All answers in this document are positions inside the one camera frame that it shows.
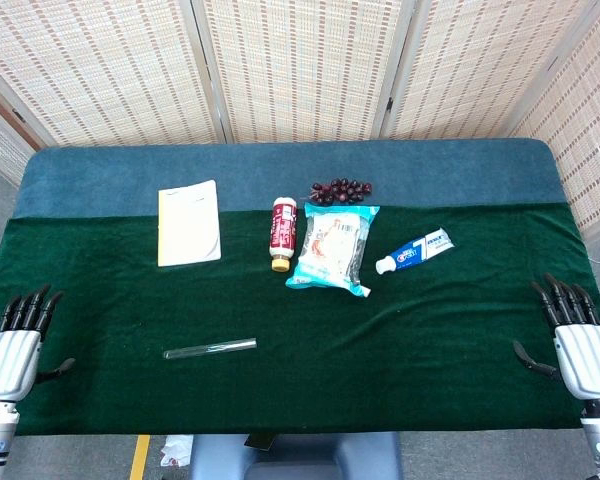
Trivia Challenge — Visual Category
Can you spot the blue white toothpaste tube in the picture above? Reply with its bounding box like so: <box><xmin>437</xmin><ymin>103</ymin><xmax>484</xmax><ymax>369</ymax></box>
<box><xmin>375</xmin><ymin>227</ymin><xmax>456</xmax><ymax>276</ymax></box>

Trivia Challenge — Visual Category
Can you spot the teal snack bag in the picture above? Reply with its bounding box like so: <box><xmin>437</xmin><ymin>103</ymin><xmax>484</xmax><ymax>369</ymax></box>
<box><xmin>285</xmin><ymin>201</ymin><xmax>381</xmax><ymax>298</ymax></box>

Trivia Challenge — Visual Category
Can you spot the green velvet cloth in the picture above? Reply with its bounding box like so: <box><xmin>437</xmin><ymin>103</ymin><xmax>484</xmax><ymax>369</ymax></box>
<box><xmin>0</xmin><ymin>202</ymin><xmax>600</xmax><ymax>436</ymax></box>

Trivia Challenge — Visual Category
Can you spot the crumpled white plastic bag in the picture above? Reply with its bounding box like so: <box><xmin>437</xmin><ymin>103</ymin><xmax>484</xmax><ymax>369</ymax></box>
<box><xmin>159</xmin><ymin>434</ymin><xmax>195</xmax><ymax>467</ymax></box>

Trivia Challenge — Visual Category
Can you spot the white yellow notebook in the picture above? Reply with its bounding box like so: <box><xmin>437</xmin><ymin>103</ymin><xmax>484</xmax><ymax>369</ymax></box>
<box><xmin>157</xmin><ymin>179</ymin><xmax>223</xmax><ymax>268</ymax></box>

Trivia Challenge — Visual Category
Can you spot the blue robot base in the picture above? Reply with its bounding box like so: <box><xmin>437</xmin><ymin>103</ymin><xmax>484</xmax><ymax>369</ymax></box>
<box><xmin>188</xmin><ymin>432</ymin><xmax>404</xmax><ymax>480</ymax></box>

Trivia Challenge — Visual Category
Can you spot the red label bottle yellow cap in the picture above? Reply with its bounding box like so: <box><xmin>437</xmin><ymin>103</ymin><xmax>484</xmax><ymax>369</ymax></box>
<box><xmin>268</xmin><ymin>196</ymin><xmax>299</xmax><ymax>273</ymax></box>

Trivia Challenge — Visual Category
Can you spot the yellow floor tape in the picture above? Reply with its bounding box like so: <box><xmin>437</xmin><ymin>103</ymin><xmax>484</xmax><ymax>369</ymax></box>
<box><xmin>129</xmin><ymin>434</ymin><xmax>151</xmax><ymax>480</ymax></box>

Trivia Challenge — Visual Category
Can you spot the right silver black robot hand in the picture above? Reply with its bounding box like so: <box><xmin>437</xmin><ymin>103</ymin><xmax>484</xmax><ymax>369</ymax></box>
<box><xmin>512</xmin><ymin>272</ymin><xmax>600</xmax><ymax>401</ymax></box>

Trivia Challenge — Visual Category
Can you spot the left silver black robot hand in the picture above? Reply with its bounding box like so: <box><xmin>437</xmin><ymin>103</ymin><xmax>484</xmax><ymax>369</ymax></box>
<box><xmin>0</xmin><ymin>283</ymin><xmax>76</xmax><ymax>404</ymax></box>

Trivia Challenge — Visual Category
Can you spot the transparent glass test tube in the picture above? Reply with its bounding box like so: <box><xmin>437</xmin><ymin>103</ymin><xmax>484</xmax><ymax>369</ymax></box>
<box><xmin>162</xmin><ymin>338</ymin><xmax>258</xmax><ymax>361</ymax></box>

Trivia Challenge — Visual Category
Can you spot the dark red grape bunch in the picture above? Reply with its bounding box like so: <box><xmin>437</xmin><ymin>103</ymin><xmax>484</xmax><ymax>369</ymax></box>
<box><xmin>309</xmin><ymin>177</ymin><xmax>374</xmax><ymax>206</ymax></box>

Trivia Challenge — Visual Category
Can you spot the bamboo folding screen panel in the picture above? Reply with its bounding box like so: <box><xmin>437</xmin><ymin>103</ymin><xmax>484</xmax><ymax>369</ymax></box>
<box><xmin>0</xmin><ymin>0</ymin><xmax>221</xmax><ymax>147</ymax></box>
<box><xmin>0</xmin><ymin>94</ymin><xmax>36</xmax><ymax>186</ymax></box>
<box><xmin>192</xmin><ymin>0</ymin><xmax>416</xmax><ymax>145</ymax></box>
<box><xmin>509</xmin><ymin>0</ymin><xmax>600</xmax><ymax>241</ymax></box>
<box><xmin>379</xmin><ymin>0</ymin><xmax>600</xmax><ymax>141</ymax></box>

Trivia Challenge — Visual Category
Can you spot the blue table cloth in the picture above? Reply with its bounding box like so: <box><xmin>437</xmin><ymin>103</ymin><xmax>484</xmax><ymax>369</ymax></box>
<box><xmin>13</xmin><ymin>138</ymin><xmax>569</xmax><ymax>220</ymax></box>

